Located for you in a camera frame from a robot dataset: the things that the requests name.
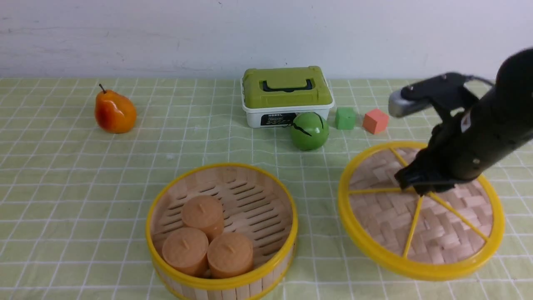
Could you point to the orange plastic pear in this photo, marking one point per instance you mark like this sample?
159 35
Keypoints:
114 113

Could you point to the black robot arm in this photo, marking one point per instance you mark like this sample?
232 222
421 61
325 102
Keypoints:
475 132

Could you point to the orange bun front left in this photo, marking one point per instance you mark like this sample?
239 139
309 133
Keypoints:
185 250

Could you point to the yellow bamboo steamer basket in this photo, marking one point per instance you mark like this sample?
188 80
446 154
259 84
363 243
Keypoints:
255 203

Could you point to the green round fruit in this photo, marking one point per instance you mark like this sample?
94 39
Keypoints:
309 131

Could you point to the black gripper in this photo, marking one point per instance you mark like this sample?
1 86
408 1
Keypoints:
431 170

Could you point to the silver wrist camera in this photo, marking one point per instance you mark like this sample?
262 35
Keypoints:
445 93

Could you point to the yellow woven steamer lid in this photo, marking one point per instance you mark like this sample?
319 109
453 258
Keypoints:
436 237

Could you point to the orange bun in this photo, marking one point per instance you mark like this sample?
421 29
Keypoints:
185 250
230 255
205 213

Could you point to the orange bun back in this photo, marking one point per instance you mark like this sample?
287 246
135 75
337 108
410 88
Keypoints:
205 213

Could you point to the green lidded storage box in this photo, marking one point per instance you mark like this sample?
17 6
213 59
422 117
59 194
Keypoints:
273 97

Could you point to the orange bun front right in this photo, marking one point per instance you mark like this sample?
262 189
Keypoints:
230 255

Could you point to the orange foam cube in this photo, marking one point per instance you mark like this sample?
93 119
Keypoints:
375 121

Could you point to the green foam cube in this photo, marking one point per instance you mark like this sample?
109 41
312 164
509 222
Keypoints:
345 118

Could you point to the green checkered tablecloth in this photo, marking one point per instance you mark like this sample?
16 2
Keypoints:
74 198

